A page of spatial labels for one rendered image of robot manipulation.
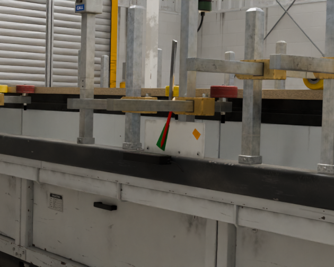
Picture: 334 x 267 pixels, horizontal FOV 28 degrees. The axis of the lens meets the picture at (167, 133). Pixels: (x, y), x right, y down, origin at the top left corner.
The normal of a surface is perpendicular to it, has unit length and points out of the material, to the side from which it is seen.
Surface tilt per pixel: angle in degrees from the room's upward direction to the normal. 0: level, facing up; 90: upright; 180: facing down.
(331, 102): 90
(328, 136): 90
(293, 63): 90
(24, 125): 90
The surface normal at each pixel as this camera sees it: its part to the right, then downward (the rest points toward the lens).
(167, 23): 0.66, 0.06
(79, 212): -0.75, 0.02
